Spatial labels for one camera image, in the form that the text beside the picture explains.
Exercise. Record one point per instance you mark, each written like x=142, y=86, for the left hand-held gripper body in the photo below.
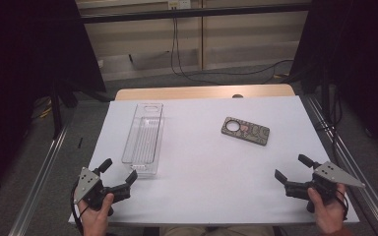
x=87, y=183

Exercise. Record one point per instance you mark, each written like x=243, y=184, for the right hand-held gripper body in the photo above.
x=333, y=175

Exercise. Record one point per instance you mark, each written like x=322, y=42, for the clear plastic tray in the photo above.
x=144, y=141

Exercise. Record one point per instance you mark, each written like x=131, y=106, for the patterned phone case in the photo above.
x=252, y=134

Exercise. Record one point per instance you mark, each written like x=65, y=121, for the person's left hand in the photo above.
x=95, y=223

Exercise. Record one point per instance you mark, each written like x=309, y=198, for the person's right hand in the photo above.
x=329, y=216

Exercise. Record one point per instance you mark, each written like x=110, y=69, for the white table mat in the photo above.
x=203, y=183

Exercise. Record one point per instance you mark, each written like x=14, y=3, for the black metal stand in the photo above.
x=56, y=108

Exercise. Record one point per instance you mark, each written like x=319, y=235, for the round table grommet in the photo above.
x=237, y=96

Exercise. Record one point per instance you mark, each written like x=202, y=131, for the black curtain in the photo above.
x=19, y=65
x=357, y=65

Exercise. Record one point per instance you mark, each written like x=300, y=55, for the beige cabinet counter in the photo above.
x=242, y=42

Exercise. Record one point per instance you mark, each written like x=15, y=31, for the metal floor rail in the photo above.
x=367, y=193
x=39, y=180

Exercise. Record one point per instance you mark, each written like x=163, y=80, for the white wall socket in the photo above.
x=178, y=4

